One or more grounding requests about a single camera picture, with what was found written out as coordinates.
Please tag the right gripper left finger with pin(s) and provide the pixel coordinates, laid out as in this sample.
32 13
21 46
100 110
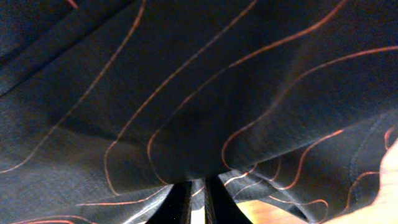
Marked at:
176 208

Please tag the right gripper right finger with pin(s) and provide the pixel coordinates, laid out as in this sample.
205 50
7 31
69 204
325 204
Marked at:
220 208

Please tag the black printed cycling jersey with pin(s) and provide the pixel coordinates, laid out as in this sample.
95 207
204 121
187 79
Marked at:
105 105

